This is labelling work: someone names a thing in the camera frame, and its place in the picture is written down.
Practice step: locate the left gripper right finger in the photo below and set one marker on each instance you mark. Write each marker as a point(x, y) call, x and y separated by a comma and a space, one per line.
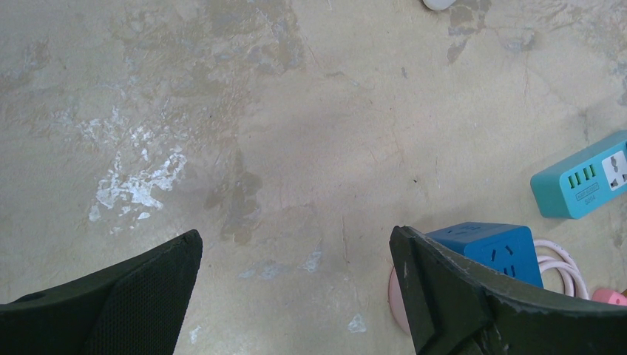
point(455, 305)

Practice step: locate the teal power strip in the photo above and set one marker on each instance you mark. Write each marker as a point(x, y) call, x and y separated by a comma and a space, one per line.
point(584, 181)

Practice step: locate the blue cube socket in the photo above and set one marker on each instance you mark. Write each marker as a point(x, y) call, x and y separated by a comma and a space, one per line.
point(506, 248)

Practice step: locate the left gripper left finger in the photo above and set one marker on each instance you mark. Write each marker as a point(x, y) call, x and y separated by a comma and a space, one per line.
point(134, 307)

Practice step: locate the white PVC pipe frame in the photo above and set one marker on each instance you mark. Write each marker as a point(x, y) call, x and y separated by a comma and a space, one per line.
point(438, 5)

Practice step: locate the pink square plug adapter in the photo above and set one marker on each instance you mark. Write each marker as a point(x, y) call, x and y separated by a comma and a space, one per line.
point(609, 296)

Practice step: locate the round pink power socket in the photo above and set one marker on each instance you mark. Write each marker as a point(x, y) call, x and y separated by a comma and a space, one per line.
point(396, 303)

